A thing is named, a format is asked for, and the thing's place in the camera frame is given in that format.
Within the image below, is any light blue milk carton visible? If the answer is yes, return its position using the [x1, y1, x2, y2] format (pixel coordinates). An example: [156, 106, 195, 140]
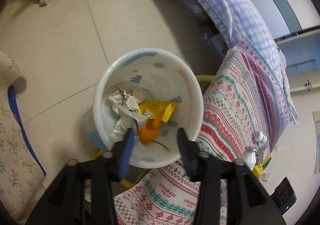
[256, 145, 269, 164]

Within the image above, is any white paper wrapper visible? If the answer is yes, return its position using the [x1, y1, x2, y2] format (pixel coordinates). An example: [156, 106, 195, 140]
[109, 105, 148, 142]

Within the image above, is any orange peel scrap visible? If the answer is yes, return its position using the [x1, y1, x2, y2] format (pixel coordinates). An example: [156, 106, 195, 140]
[138, 119, 164, 145]

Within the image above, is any yellow snack wrapper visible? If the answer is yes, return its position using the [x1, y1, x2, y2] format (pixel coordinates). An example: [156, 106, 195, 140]
[139, 100, 179, 123]

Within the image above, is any pale green paper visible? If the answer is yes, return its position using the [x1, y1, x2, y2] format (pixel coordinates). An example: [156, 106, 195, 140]
[108, 87, 146, 115]

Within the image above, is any white trash bin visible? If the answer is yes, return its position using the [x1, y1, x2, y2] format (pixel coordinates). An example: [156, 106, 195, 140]
[84, 48, 204, 169]

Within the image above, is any green yellow scrub sponge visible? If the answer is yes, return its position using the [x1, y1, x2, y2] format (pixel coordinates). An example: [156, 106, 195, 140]
[261, 155, 272, 169]

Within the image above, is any white yogurt bottle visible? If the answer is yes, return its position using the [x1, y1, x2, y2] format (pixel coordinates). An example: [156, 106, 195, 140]
[240, 147, 257, 171]

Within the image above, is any floral beige cushion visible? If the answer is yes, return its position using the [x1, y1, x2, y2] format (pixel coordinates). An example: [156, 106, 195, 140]
[1, 52, 45, 224]

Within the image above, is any small white plastic bottle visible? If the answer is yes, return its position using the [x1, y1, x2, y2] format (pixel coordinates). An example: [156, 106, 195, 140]
[253, 131, 267, 144]

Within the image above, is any patterned striped tablecloth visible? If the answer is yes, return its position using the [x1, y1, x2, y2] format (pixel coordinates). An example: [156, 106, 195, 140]
[114, 40, 298, 224]

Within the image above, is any blue checked quilt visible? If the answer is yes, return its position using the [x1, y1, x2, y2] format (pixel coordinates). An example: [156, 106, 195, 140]
[197, 0, 290, 92]

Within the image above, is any wall map poster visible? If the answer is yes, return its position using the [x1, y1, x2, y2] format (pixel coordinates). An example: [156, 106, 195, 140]
[312, 111, 320, 173]

